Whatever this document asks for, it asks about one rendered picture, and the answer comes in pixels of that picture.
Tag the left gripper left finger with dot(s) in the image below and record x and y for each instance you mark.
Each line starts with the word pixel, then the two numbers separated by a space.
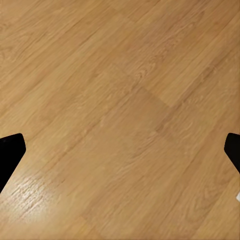
pixel 12 149

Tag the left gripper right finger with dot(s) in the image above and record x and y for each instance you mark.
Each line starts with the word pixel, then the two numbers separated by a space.
pixel 232 149

